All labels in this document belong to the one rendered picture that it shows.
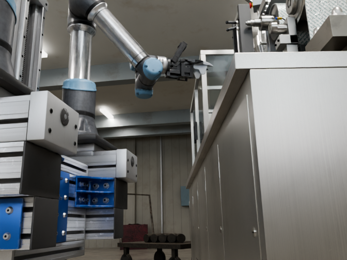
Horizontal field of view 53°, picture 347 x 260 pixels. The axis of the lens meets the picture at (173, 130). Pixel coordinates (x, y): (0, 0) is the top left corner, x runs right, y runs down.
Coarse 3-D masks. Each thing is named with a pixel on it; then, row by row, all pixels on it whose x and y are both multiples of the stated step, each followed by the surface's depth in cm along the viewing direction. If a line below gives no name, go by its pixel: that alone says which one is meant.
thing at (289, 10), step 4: (288, 0) 117; (292, 0) 113; (296, 0) 113; (288, 4) 117; (292, 4) 113; (296, 4) 113; (288, 8) 117; (292, 8) 114; (296, 8) 114; (288, 12) 117; (292, 12) 115
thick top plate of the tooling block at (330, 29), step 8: (328, 16) 86; (336, 16) 85; (344, 16) 85; (328, 24) 86; (336, 24) 85; (344, 24) 85; (320, 32) 90; (328, 32) 86; (336, 32) 84; (344, 32) 84; (312, 40) 95; (320, 40) 91; (328, 40) 86; (336, 40) 86; (344, 40) 86; (312, 48) 95; (320, 48) 91; (328, 48) 90; (336, 48) 90
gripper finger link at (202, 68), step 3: (204, 63) 153; (207, 63) 153; (210, 63) 155; (195, 66) 153; (198, 66) 153; (201, 66) 153; (204, 66) 153; (207, 66) 155; (210, 66) 155; (195, 69) 153; (198, 69) 153; (201, 69) 153; (204, 69) 153; (201, 72) 153; (204, 72) 153
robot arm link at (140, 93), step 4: (136, 72) 145; (136, 76) 145; (136, 80) 143; (136, 84) 143; (140, 84) 139; (136, 88) 143; (140, 88) 142; (144, 88) 141; (148, 88) 141; (152, 88) 145; (136, 92) 143; (140, 92) 142; (144, 92) 141; (148, 92) 142; (152, 92) 145; (136, 96) 145; (140, 96) 144; (144, 96) 145; (148, 96) 145
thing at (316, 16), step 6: (306, 6) 109; (312, 6) 109; (318, 6) 109; (324, 6) 109; (330, 6) 109; (336, 6) 109; (342, 6) 109; (306, 12) 108; (312, 12) 108; (318, 12) 108; (324, 12) 108; (330, 12) 108; (312, 18) 108; (318, 18) 108; (324, 18) 108; (312, 24) 107; (318, 24) 107; (312, 30) 106
